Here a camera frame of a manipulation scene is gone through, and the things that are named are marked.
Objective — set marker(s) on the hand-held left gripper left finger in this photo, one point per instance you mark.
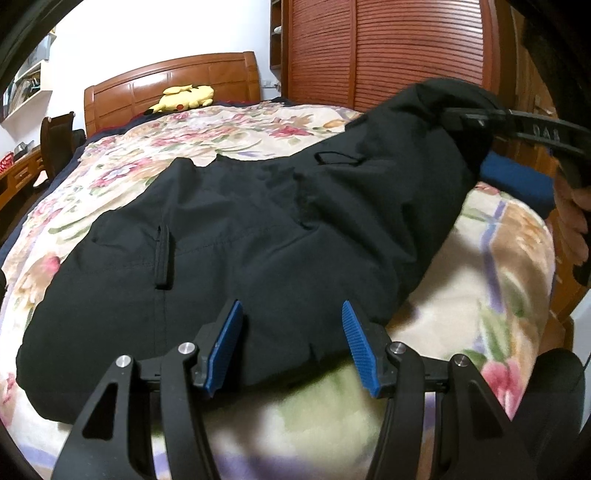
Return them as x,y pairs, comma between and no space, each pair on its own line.
224,346

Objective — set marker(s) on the yellow plush toy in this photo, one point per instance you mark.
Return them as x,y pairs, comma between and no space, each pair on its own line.
182,98

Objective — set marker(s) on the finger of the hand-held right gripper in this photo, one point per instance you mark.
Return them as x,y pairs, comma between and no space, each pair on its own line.
480,121

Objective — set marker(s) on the dark brown chair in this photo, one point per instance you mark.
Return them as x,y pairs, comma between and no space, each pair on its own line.
57,143

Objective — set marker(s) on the wooden open shelf unit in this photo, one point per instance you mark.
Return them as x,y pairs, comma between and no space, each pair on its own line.
276,37

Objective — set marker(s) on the person's right hand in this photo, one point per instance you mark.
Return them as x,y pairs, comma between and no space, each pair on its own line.
572,217

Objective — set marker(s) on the red basket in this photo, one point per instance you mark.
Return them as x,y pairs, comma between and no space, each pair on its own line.
6,165

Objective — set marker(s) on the black jacket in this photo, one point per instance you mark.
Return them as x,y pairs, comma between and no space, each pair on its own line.
254,221

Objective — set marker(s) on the blue pillow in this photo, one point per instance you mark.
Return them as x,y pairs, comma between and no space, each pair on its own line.
517,184

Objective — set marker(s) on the wooden bed headboard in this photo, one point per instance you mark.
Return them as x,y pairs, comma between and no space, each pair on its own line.
134,87

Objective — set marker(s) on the floral blanket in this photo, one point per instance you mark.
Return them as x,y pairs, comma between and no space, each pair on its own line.
485,286

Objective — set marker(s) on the wooden slatted wardrobe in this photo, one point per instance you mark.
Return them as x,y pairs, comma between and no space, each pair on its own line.
392,50

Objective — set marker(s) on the wooden desk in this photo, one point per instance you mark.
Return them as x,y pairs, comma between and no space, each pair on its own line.
18,180

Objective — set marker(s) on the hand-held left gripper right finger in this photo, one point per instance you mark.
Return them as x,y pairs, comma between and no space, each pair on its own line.
360,350

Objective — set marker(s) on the black folded cloth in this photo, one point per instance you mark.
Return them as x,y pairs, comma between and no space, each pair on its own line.
549,406

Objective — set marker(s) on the wooden door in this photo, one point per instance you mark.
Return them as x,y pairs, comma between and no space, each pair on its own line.
538,60

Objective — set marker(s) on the white wall shelf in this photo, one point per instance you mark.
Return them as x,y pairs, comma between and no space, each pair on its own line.
25,87

